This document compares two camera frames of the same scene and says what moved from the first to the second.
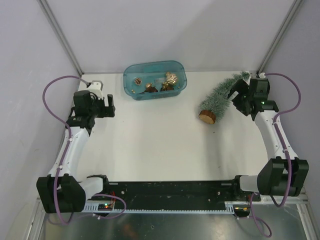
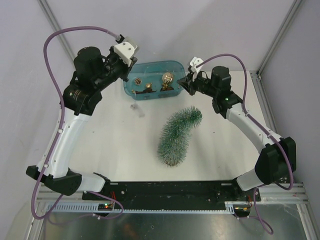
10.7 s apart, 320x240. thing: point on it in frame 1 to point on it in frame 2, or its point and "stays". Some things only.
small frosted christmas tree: (214, 105) to (174, 137)
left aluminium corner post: (56, 27) stays
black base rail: (202, 191) stays
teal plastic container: (155, 80) stays
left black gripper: (107, 111) to (127, 69)
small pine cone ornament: (138, 81) stays
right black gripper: (241, 87) to (189, 82)
